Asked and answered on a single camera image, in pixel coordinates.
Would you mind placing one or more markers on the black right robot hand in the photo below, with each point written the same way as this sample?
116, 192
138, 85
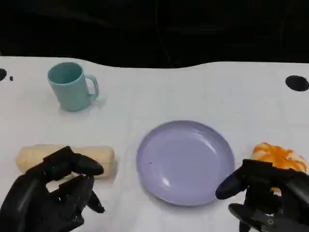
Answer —
260, 178

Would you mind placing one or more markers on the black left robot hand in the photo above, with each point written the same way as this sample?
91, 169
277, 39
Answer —
26, 198

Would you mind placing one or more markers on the pale green mug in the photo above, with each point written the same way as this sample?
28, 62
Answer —
72, 94

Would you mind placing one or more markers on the beige towel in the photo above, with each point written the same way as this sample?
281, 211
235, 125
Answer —
101, 154

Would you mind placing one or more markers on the black backdrop cloth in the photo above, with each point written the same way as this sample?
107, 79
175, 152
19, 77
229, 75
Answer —
120, 31

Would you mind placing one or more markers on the orange and white bread roll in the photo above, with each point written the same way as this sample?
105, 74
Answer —
277, 154

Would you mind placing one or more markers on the lilac plate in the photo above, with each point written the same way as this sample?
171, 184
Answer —
183, 159

